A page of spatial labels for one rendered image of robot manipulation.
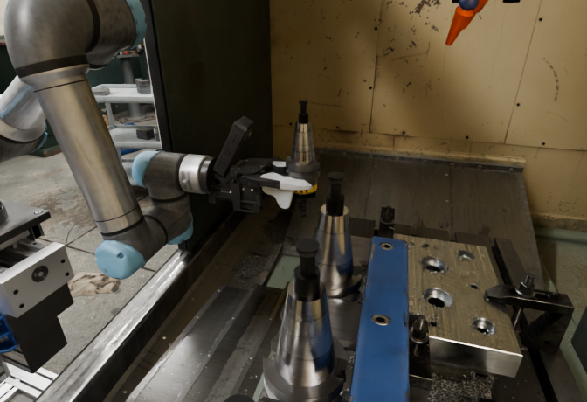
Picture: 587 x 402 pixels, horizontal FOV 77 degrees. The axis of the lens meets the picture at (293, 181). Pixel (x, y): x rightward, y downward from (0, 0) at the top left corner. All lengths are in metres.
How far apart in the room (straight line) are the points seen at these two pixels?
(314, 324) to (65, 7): 0.56
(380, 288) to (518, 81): 1.38
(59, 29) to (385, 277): 0.54
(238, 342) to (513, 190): 1.21
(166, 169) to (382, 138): 1.13
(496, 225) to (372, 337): 1.28
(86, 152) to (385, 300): 0.49
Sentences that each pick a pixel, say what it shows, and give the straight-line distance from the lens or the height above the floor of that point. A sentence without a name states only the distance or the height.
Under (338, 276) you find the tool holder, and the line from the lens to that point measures 0.36.
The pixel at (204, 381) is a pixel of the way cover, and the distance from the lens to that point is 0.89.
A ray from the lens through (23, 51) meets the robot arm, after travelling 0.65.
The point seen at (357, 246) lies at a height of 1.22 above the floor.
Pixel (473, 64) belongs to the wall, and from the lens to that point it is 1.62.
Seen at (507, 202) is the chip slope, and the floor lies 0.78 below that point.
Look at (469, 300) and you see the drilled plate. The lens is 0.76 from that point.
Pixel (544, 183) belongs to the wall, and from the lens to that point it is 1.83.
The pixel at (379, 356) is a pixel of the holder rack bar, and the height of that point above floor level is 1.23.
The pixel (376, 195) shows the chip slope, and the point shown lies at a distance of 1.55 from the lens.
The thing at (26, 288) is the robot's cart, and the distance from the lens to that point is 0.94.
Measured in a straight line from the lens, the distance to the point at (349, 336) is 0.33.
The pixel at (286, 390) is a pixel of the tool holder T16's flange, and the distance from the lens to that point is 0.29.
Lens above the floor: 1.46
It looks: 25 degrees down
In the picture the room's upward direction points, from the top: straight up
